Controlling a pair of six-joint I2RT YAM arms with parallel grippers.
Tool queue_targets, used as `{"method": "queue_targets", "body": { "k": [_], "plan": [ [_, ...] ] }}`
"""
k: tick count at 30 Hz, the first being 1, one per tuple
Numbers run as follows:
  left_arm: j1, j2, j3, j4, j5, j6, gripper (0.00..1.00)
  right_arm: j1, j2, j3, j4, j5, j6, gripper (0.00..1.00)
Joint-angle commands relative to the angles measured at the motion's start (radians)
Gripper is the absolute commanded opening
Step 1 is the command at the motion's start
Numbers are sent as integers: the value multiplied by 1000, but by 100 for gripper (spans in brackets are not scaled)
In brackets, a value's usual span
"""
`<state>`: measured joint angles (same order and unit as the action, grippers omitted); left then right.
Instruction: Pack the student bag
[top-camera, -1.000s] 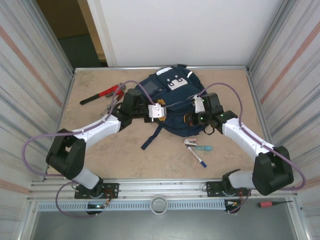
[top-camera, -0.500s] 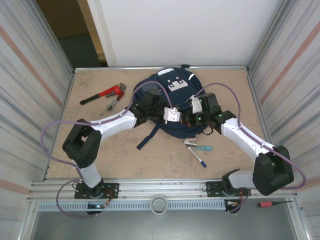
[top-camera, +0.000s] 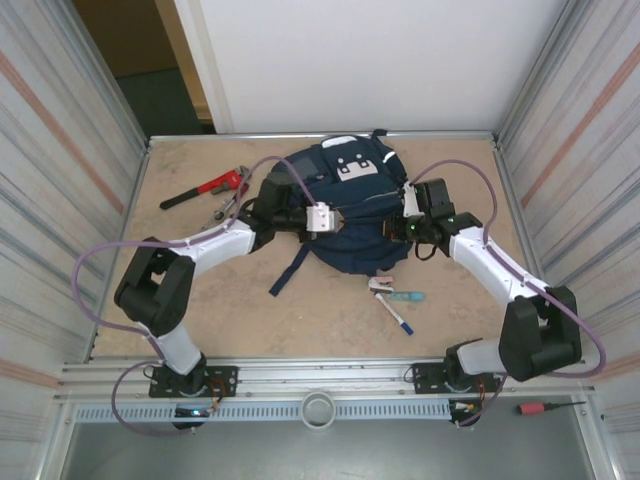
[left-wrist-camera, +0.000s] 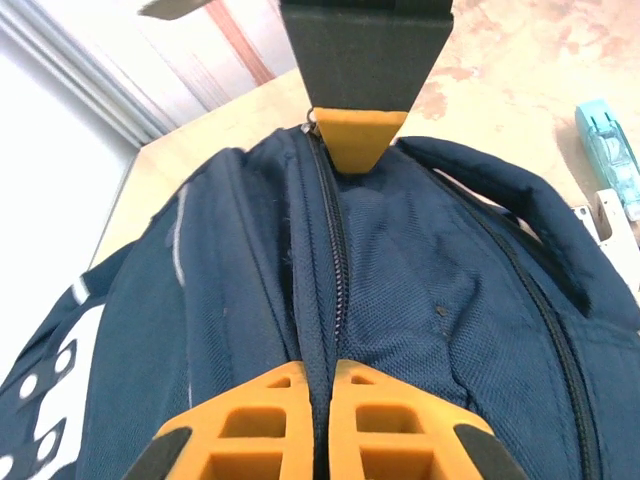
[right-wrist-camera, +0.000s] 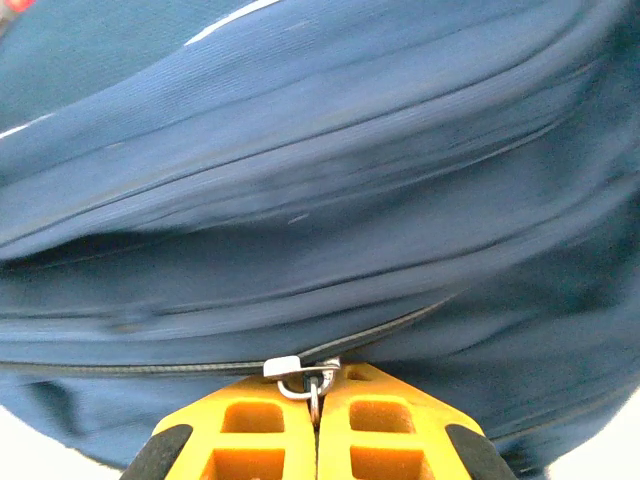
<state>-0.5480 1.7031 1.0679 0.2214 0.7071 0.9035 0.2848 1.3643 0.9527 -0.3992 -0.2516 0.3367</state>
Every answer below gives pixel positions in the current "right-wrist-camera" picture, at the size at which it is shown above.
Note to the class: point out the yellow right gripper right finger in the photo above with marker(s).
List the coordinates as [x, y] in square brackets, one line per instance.
[335, 450]

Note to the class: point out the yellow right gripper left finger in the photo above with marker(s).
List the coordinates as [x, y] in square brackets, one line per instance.
[300, 450]

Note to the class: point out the navy blue backpack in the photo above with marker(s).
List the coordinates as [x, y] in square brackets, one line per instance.
[320, 175]

